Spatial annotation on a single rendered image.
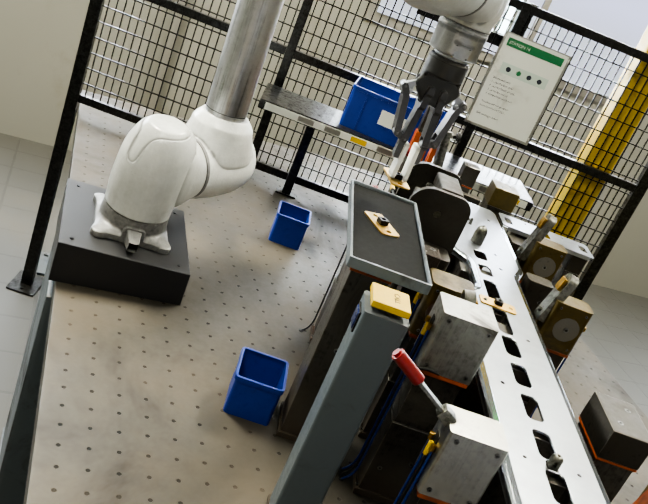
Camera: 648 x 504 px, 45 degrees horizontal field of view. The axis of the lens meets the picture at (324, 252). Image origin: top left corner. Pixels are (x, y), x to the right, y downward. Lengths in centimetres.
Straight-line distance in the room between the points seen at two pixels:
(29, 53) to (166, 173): 247
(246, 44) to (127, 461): 94
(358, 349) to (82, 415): 54
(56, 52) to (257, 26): 240
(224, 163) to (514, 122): 113
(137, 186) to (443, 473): 94
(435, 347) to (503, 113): 142
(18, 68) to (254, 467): 303
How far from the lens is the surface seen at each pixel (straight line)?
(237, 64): 185
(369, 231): 135
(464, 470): 117
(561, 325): 184
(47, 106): 423
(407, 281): 123
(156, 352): 166
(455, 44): 139
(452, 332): 134
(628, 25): 487
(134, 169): 175
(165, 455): 144
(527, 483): 124
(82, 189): 198
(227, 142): 187
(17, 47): 416
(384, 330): 115
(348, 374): 119
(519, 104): 265
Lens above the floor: 164
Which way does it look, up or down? 23 degrees down
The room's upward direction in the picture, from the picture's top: 23 degrees clockwise
